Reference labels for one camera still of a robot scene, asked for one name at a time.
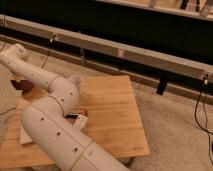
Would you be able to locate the dark purple ceramic bowl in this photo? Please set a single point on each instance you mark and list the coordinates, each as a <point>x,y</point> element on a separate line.
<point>23,85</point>

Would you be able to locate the metal rail frame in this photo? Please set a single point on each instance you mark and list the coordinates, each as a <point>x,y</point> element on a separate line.
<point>107,55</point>

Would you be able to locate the wooden table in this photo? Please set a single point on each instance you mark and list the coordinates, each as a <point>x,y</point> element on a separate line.
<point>114,123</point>

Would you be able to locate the small dark candy bar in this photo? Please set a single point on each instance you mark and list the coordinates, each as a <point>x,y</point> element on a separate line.
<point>74,115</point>

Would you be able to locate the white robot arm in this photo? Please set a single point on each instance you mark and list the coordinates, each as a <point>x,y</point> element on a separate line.
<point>44,119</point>

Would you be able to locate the white tube with cap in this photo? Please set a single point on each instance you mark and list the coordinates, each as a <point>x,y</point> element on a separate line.
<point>80,121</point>

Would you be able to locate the beige sponge block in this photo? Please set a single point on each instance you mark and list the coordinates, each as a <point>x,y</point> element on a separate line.
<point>24,137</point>

